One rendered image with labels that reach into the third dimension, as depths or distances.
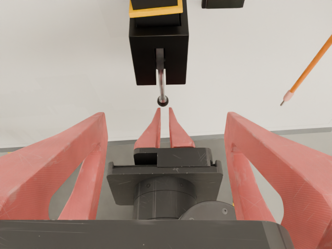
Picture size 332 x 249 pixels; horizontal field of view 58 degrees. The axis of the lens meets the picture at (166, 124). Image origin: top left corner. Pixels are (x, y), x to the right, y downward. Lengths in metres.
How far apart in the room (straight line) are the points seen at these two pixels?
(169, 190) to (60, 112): 0.27
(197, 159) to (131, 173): 0.06
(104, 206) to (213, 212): 1.43
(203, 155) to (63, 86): 0.23
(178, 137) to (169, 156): 0.03
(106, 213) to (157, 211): 1.37
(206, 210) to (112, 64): 0.25
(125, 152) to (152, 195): 1.22
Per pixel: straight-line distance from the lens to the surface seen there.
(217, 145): 1.44
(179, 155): 0.27
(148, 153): 0.27
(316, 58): 0.24
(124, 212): 1.59
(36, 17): 0.34
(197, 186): 0.28
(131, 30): 0.22
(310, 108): 0.51
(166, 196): 0.25
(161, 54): 0.23
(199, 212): 0.18
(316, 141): 1.55
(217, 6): 0.31
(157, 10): 0.21
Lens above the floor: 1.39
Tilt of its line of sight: 79 degrees down
